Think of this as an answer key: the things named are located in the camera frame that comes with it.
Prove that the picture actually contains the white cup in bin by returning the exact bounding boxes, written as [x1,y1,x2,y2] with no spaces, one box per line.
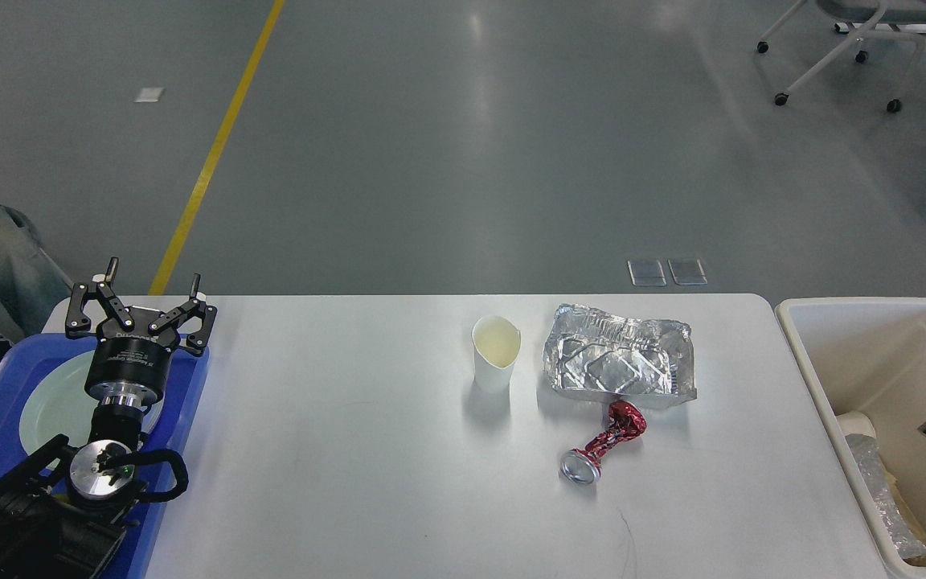
[835,411,877,440]

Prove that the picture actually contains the aluminium foil tray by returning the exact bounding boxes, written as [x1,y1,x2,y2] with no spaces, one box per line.
[543,303,698,410]

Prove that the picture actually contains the blue plastic tray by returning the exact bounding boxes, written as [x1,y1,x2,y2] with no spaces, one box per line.
[0,333,210,477]

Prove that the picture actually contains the crushed red can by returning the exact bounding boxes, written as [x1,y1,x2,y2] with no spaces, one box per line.
[559,400,648,485]

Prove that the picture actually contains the white office chair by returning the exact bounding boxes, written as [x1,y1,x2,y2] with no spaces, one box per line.
[774,1,926,113]

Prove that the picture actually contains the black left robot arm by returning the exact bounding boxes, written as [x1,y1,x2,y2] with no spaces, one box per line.
[0,257,218,578]

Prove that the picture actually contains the aluminium foil sheet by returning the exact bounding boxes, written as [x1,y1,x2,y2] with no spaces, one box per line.
[845,433,926,561]

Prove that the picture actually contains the white paper cup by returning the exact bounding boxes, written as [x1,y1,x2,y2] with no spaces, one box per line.
[471,315,522,393]

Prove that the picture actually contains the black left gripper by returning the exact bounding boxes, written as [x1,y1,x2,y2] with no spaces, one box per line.
[64,257,217,407]

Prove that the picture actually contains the mint green plate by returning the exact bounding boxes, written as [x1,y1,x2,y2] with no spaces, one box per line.
[18,351,165,456]

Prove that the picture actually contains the white table foot bar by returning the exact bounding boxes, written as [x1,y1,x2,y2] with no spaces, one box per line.
[834,22,926,35]

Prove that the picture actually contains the white plastic bin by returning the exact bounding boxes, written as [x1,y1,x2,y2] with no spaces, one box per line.
[775,297,926,578]

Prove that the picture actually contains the brown paper ball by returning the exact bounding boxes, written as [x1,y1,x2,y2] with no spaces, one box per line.
[883,468,926,558]

